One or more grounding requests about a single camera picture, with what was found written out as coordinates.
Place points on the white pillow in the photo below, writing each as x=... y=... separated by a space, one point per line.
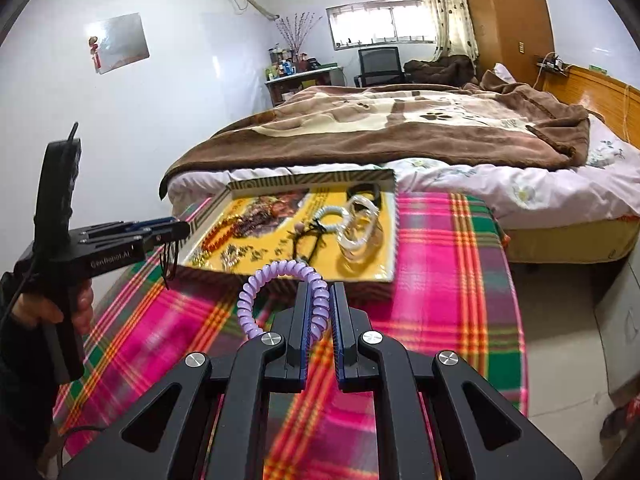
x=505 y=74

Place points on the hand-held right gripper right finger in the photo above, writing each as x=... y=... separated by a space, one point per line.
x=340 y=355

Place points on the dark brown cloth pile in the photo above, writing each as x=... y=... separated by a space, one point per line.
x=440 y=70

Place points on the person's left forearm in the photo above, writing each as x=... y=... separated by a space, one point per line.
x=20 y=390

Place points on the shiny wall sheet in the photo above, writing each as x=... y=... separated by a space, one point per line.
x=120 y=42

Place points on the wooden bed frame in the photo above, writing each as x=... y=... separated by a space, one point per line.
x=565 y=240

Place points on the patterned curtain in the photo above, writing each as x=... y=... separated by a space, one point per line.
x=450 y=15

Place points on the power strip shelf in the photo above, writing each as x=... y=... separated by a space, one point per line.
x=552 y=65

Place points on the red hanging ornament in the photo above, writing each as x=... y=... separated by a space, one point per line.
x=96 y=55

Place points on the black wristband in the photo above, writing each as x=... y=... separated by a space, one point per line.
x=362 y=190

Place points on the window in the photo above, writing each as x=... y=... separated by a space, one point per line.
x=380 y=27

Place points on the pink plaid tablecloth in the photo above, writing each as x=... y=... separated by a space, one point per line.
x=450 y=285

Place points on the striped cardboard box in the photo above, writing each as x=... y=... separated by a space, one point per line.
x=280 y=285

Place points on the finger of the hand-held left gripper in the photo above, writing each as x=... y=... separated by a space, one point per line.
x=172 y=231
x=155 y=222

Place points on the cluster of bottles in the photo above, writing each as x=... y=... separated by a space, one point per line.
x=287 y=65

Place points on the white floral bedsheet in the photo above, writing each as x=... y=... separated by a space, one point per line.
x=500 y=185

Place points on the person's left hand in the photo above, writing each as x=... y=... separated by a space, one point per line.
x=27 y=307

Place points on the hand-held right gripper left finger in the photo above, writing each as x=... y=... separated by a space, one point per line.
x=306 y=355

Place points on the vase of dry branches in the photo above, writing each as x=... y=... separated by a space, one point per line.
x=297 y=32

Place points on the black office chair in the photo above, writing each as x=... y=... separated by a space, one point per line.
x=380 y=65

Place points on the red cloth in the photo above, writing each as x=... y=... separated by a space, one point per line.
x=620 y=422

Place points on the brown paw print blanket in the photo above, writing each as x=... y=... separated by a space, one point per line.
x=300 y=145

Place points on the wooden wardrobe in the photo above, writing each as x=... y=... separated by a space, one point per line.
x=505 y=10

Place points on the small desk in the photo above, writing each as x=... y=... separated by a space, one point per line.
x=305 y=82

